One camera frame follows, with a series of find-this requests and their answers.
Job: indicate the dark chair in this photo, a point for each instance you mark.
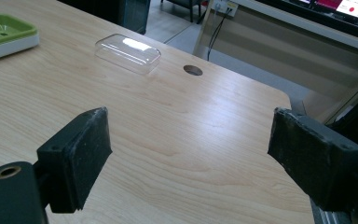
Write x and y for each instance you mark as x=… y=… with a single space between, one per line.
x=183 y=6

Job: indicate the clear plastic soap box lid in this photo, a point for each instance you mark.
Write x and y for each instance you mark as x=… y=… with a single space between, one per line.
x=127 y=53

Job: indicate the dark cabinet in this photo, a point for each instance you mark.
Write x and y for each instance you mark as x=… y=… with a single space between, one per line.
x=118 y=12

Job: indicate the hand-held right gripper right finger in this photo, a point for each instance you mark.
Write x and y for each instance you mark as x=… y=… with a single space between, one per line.
x=313 y=161

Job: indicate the beige partition desk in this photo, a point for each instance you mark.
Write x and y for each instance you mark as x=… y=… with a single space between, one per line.
x=289 y=59

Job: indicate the green and white soap dish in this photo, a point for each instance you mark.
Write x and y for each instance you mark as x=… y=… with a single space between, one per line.
x=3 y=35

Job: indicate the white wall socket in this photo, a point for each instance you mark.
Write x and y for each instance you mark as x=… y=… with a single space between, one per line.
x=224 y=6

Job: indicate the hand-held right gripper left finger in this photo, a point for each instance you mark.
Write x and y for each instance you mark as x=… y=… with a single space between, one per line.
x=74 y=161

